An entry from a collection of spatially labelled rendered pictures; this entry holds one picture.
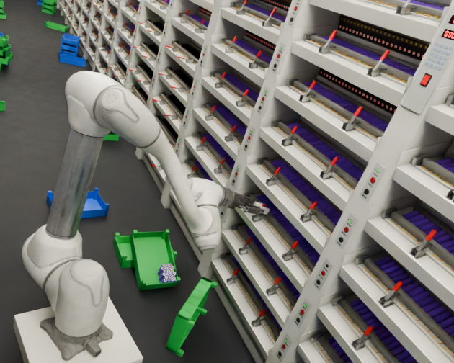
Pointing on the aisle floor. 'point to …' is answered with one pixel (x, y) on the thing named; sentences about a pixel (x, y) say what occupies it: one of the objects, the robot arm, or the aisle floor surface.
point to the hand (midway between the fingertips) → (261, 207)
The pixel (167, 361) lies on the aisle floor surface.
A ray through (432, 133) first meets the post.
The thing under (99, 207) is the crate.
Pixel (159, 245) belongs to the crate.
